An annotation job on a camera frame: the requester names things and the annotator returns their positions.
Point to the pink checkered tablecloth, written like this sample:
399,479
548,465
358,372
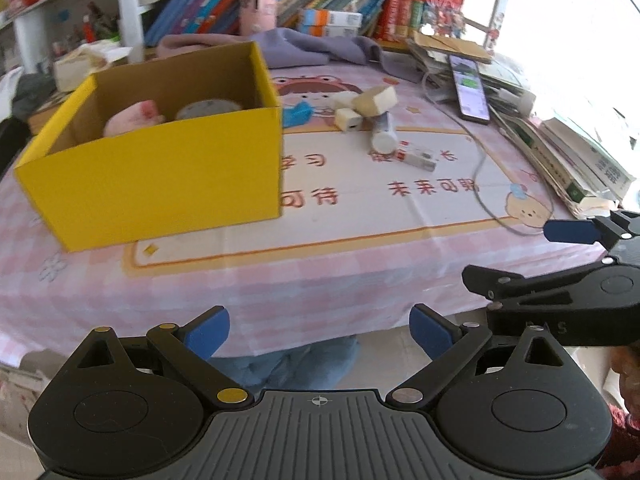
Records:
360,239

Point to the beige foam block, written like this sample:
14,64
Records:
375,101

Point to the pink cylindrical container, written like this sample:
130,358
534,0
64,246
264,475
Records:
257,16

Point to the brown paper envelope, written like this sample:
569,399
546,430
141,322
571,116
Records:
450,45

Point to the orange blue white boxes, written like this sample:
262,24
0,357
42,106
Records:
328,23

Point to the small white card box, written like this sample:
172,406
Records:
417,156

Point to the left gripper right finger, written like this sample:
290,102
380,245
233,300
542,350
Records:
451,348

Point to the red book set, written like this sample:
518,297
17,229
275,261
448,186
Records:
400,19

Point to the pink plush pig toy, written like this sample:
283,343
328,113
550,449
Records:
139,115

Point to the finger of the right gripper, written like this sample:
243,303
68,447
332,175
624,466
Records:
604,230
606,284

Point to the small white charger cube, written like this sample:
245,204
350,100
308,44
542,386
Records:
347,120

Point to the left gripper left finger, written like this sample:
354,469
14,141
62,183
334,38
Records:
186,349

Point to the yellow tape roll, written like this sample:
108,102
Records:
207,108

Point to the yellow cardboard box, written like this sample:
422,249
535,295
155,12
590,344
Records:
177,177

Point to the blue wrapper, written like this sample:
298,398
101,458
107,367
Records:
297,115

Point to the stack of books right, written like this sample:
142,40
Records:
589,178

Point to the purple pink cloth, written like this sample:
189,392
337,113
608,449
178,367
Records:
286,48

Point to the white adapter on books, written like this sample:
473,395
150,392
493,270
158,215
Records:
521,103

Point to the white spray bottle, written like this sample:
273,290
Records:
384,138

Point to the large white charger plug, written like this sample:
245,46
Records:
343,99

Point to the white tissue bag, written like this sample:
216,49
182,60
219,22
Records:
72,69

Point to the black smartphone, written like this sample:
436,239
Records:
469,88

